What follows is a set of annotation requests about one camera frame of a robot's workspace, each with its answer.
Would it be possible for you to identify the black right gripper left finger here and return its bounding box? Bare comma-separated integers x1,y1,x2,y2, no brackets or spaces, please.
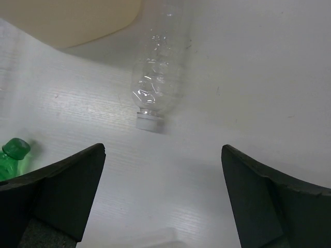
1,143,106,247

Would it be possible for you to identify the green plastic soda bottle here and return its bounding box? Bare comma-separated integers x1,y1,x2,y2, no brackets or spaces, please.
1,137,31,181

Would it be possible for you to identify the beige plastic bin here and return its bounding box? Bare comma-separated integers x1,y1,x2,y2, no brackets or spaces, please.
1,0,141,48

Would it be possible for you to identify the clear plastic bottle white cap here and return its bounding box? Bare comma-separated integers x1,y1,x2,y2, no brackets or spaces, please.
130,8,185,132

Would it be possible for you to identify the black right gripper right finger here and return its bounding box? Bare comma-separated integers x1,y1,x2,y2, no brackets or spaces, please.
221,145,330,247

